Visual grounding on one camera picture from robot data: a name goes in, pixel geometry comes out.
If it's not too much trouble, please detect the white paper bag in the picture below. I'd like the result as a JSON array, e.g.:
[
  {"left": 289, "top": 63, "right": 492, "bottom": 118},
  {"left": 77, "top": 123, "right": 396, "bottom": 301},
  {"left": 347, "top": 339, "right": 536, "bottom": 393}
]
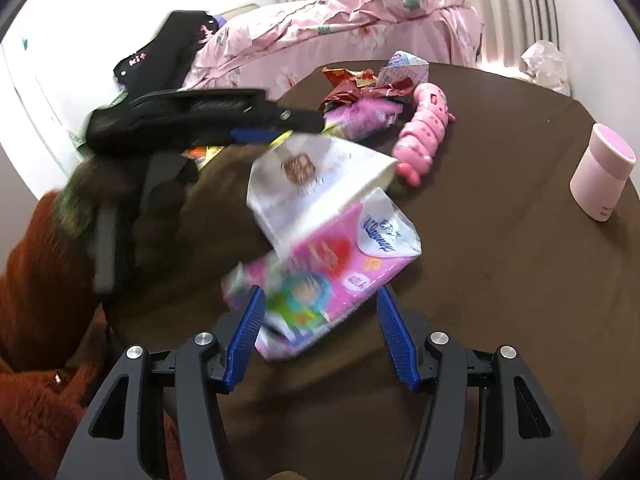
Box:
[{"left": 246, "top": 133, "right": 397, "bottom": 252}]

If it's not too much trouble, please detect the red snack wrapper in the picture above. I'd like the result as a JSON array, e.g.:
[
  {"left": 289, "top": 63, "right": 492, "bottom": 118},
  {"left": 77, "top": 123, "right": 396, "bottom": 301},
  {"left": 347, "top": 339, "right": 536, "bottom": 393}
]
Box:
[{"left": 319, "top": 67, "right": 414, "bottom": 113}]

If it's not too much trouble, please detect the pink cartoon tissue pack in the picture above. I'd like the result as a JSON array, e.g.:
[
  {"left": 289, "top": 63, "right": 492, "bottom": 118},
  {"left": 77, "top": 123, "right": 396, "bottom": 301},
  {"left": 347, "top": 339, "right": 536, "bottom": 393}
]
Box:
[{"left": 221, "top": 188, "right": 422, "bottom": 361}]

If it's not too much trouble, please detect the small blue white carton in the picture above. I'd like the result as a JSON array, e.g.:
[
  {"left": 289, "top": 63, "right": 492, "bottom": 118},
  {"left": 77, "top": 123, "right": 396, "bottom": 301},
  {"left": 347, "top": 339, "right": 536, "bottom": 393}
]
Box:
[{"left": 378, "top": 51, "right": 430, "bottom": 86}]

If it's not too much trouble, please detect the rust fleece sleeve forearm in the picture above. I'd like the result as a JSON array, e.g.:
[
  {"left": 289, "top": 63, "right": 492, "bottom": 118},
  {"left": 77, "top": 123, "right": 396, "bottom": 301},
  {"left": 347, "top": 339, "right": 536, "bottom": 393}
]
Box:
[{"left": 1, "top": 158, "right": 134, "bottom": 479}]

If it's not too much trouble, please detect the pink floral bed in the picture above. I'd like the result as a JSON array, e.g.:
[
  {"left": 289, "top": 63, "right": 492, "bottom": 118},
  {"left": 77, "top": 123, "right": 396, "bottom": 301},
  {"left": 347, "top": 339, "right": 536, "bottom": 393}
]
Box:
[{"left": 182, "top": 9, "right": 483, "bottom": 100}]

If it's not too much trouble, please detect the pink caterpillar toy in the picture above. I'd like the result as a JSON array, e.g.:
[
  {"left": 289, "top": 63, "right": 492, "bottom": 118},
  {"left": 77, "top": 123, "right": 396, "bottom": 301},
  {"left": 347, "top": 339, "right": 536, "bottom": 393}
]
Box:
[{"left": 392, "top": 82, "right": 456, "bottom": 186}]

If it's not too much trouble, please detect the pink floral duvet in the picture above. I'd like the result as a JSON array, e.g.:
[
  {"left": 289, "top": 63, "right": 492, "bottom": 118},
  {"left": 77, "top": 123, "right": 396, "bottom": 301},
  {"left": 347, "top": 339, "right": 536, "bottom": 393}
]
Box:
[{"left": 193, "top": 0, "right": 471, "bottom": 76}]

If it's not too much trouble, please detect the pink cylindrical cup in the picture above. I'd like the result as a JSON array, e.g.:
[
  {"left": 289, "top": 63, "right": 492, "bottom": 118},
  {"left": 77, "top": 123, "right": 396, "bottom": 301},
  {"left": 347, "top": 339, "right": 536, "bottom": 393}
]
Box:
[{"left": 568, "top": 124, "right": 637, "bottom": 222}]

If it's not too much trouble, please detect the white plastic bag on floor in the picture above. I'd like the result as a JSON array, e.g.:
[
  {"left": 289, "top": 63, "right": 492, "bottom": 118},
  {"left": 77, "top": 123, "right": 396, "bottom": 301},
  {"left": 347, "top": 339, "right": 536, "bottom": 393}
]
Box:
[{"left": 521, "top": 40, "right": 570, "bottom": 96}]

